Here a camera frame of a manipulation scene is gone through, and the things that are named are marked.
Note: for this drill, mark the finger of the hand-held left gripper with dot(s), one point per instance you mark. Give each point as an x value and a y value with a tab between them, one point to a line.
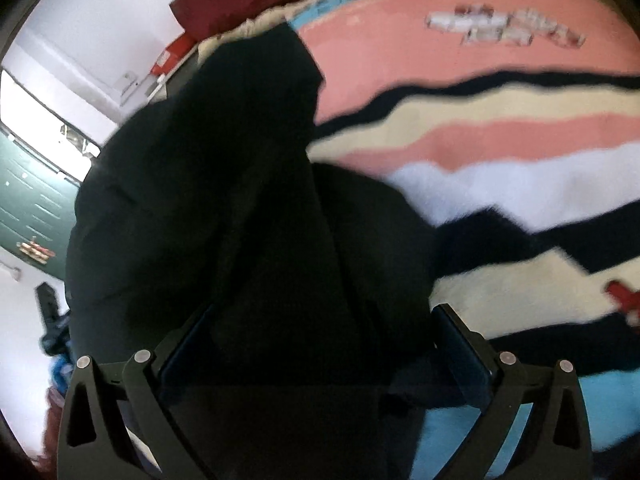
49	305

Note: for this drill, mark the green door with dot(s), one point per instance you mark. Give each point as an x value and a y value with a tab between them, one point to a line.
35	205

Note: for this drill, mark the white wall shelf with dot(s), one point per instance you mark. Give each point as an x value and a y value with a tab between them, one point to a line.
165	80

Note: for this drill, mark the orange-red box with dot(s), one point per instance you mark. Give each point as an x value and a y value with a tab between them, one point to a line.
172	55

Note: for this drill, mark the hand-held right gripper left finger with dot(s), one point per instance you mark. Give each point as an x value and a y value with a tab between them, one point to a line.
186	355

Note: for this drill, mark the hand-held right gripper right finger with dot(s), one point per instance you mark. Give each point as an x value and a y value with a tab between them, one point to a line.
464	355

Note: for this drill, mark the red door ornament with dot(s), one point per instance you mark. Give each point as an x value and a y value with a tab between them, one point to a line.
35	251

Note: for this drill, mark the white wall socket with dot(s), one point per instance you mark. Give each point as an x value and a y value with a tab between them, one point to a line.
128	82

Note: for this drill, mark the black hooded coat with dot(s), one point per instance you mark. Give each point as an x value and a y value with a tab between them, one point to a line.
225	200

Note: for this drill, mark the striped printed blanket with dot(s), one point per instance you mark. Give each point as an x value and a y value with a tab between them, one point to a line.
475	125

